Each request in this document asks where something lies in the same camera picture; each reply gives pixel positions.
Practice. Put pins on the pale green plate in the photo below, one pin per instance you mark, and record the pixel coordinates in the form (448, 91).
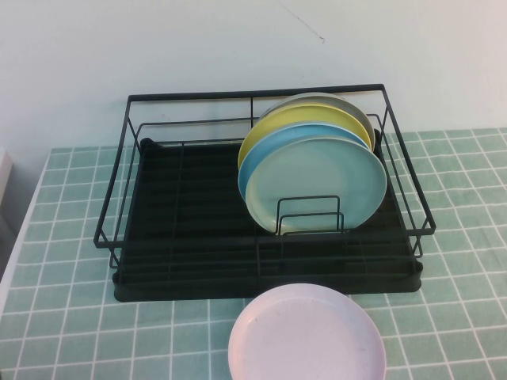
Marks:
(317, 174)

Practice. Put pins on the light blue plate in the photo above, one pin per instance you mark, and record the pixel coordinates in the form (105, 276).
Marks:
(269, 146)

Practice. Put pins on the black dish drying rack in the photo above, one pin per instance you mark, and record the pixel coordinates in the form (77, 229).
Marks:
(178, 190)

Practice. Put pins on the yellow plate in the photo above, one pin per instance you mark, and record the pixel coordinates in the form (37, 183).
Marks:
(285, 118)

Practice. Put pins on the grey plate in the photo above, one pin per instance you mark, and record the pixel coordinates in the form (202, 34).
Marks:
(340, 101)

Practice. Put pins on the pink plate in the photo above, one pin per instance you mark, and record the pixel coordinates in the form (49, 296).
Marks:
(305, 340)

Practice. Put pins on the green checked tablecloth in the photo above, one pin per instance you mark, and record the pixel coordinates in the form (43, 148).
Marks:
(455, 237)

